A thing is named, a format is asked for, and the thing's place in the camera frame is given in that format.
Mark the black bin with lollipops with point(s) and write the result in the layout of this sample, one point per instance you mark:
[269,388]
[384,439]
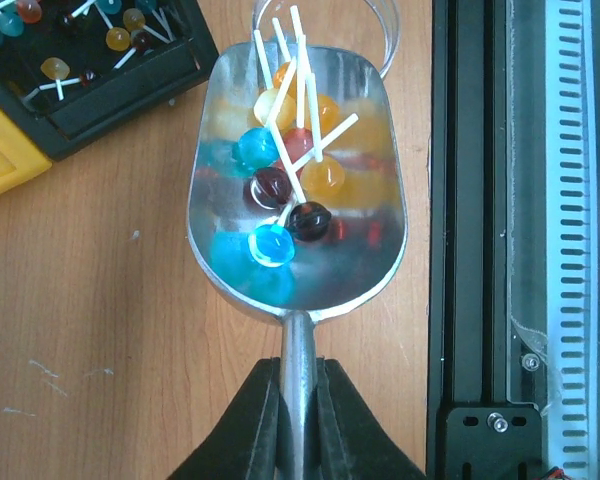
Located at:
[64,88]

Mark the clear plastic jar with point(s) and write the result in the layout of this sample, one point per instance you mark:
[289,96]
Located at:
[369,28]

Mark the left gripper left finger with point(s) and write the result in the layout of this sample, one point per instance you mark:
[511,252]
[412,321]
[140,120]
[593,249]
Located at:
[243,443]

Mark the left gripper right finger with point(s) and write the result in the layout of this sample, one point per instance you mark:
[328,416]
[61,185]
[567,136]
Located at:
[353,445]

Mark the light blue cable duct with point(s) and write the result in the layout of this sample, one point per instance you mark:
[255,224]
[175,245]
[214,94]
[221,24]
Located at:
[571,238]

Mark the metal scoop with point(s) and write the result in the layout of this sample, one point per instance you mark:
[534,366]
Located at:
[356,259]

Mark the yellow plastic bin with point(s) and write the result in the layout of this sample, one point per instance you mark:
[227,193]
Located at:
[20,159]

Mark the black aluminium rail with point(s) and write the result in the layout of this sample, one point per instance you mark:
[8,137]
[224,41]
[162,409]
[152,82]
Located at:
[473,430]

